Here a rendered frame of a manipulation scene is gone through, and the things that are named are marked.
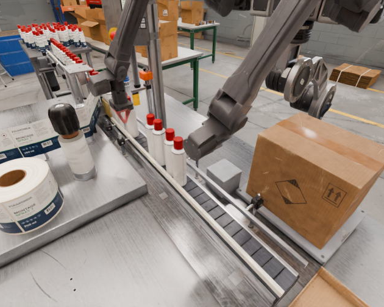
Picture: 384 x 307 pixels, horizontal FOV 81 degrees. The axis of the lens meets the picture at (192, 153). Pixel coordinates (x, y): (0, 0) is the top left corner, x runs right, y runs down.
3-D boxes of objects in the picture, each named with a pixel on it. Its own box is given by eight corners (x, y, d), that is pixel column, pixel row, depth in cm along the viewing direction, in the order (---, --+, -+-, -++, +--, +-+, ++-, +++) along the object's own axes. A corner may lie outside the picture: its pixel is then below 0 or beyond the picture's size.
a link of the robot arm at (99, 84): (127, 67, 79) (114, 53, 82) (96, 75, 73) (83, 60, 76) (127, 94, 89) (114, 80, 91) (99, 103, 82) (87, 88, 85)
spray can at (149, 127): (147, 156, 100) (141, 114, 88) (157, 151, 103) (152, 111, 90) (153, 161, 97) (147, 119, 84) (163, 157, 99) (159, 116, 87)
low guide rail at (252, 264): (111, 120, 122) (110, 117, 121) (113, 120, 123) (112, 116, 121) (280, 298, 54) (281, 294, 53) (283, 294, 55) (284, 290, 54)
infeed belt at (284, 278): (82, 95, 162) (81, 90, 159) (94, 92, 166) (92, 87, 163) (275, 305, 58) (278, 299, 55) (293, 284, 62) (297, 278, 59)
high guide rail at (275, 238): (122, 108, 122) (121, 105, 122) (124, 107, 123) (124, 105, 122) (303, 268, 55) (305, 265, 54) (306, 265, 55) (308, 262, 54)
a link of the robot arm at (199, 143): (250, 114, 49) (222, 91, 52) (214, 137, 43) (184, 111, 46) (233, 147, 58) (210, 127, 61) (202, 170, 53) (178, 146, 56)
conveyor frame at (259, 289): (81, 97, 162) (79, 91, 159) (96, 93, 167) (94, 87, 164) (270, 310, 58) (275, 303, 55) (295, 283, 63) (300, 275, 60)
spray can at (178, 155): (170, 181, 88) (167, 137, 75) (181, 176, 90) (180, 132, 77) (178, 189, 84) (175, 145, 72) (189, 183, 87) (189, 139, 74)
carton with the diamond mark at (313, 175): (245, 192, 87) (257, 133, 71) (281, 167, 99) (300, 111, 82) (320, 250, 68) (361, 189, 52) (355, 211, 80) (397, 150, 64)
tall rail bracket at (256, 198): (235, 232, 76) (242, 199, 66) (250, 221, 79) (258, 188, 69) (242, 239, 74) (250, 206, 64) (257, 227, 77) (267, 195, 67)
